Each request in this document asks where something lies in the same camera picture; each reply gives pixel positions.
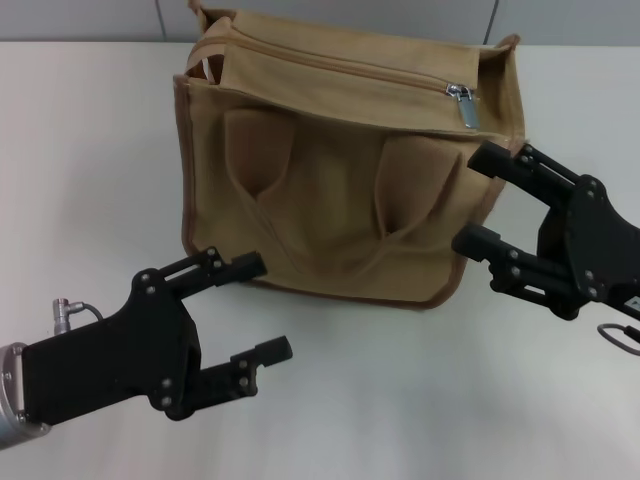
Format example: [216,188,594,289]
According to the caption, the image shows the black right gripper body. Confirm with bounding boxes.
[537,174,640,321]

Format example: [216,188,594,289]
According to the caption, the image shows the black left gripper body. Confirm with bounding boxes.
[20,268,204,427]

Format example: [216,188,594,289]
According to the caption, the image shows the khaki canvas food bag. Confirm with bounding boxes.
[172,0,530,310]

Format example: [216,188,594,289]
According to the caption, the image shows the left gripper cable with plug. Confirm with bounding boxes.
[52,297,107,336]

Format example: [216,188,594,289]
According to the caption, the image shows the gripper cable with plug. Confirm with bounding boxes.
[597,322,640,357]
[52,297,107,336]

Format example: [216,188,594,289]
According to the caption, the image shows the right gripper cable with plug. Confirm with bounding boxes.
[597,322,640,357]

